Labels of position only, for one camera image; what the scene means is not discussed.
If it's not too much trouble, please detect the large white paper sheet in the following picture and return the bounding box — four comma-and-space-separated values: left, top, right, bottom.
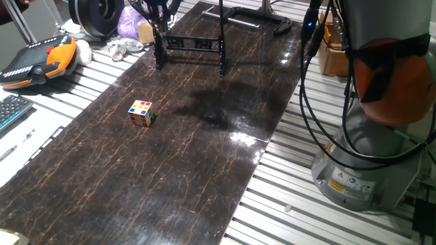
0, 86, 74, 189

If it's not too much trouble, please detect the yellow sponge block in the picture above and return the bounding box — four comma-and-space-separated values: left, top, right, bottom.
138, 22, 155, 44

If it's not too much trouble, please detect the open brown cardboard box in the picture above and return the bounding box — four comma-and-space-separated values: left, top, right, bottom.
316, 12, 350, 78

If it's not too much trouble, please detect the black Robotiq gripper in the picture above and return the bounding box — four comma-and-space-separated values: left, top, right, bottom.
142, 0, 173, 33

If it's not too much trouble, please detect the slanted silver stand pole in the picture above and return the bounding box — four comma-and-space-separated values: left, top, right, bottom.
260, 0, 276, 16

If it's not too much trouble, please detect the dark marble pattern mat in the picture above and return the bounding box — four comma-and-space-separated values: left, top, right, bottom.
0, 1, 304, 245

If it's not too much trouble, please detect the purple plastic bag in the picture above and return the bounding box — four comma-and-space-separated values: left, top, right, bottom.
116, 3, 151, 40

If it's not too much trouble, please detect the thin grey tripod rod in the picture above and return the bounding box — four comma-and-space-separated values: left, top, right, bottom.
42, 0, 71, 35

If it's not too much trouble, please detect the orange black teach pendant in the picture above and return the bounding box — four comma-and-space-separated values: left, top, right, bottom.
0, 33, 78, 91

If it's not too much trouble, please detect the white cloth lump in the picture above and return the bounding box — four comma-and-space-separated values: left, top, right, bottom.
74, 39, 93, 67

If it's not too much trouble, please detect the black clamp stand base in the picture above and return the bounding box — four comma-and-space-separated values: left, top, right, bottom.
202, 5, 294, 37

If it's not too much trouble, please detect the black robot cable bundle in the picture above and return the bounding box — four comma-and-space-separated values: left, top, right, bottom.
298, 0, 436, 172

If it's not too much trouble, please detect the black filament spool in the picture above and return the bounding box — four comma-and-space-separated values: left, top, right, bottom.
67, 0, 125, 40

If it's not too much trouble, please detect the dark red sleeved forearm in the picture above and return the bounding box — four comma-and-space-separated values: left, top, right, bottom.
0, 3, 21, 27

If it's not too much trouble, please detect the black computer keyboard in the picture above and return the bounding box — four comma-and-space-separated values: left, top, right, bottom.
0, 94, 35, 133

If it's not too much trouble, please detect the grey tripod leg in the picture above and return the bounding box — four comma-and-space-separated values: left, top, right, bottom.
3, 0, 38, 45

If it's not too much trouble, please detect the multicoloured Rubik's cube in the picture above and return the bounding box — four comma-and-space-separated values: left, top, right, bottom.
127, 99, 157, 129

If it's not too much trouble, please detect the black pen rack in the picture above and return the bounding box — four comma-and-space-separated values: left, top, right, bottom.
153, 0, 228, 77

